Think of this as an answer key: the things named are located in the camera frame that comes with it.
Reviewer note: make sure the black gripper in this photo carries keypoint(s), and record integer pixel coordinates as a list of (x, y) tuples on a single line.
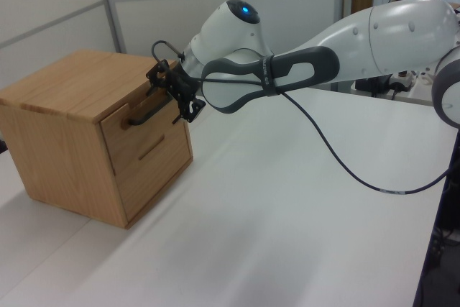
[(183, 86)]

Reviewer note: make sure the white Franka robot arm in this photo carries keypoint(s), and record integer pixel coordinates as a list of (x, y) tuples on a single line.
[(395, 34)]

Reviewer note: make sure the wooden drawer with slot pull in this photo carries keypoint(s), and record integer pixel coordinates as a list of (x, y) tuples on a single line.
[(154, 177)]

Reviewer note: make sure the wooden two-drawer cabinet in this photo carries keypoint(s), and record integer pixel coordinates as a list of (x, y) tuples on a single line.
[(54, 149)]

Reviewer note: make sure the black electronic device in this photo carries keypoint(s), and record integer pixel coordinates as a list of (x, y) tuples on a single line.
[(373, 86)]

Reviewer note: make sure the emergency stop button box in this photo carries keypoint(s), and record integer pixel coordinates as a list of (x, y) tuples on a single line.
[(402, 82)]

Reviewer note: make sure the black metal table frame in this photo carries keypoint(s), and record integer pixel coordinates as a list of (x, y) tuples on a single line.
[(445, 249)]

